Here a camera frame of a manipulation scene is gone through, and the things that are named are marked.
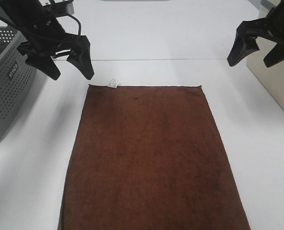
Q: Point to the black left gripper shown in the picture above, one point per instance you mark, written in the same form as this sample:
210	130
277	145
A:
46	35

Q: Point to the grey perforated plastic basket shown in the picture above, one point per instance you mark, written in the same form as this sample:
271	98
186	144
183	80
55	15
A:
16	77

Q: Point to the brown towel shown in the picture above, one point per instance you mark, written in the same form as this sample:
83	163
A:
149	158

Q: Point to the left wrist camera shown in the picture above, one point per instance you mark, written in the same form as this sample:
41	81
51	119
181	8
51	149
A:
60	9

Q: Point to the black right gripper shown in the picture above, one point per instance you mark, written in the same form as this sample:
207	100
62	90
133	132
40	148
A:
271	27

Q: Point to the beige fabric storage box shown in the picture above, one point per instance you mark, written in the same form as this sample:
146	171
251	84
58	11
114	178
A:
271	78

